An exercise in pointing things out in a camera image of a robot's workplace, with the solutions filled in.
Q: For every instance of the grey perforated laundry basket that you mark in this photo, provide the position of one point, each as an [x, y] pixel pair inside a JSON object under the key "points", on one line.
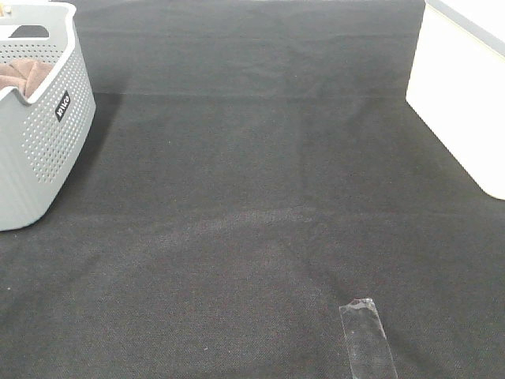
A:
{"points": [[42, 132]]}

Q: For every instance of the brown terry towel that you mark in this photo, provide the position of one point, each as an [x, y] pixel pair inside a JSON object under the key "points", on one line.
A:
{"points": [[24, 74]]}

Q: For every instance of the white woven storage box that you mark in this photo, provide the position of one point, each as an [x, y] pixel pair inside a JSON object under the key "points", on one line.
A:
{"points": [[456, 85]]}

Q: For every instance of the clear tape strip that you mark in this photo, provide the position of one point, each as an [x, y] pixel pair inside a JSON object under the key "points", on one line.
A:
{"points": [[366, 343]]}

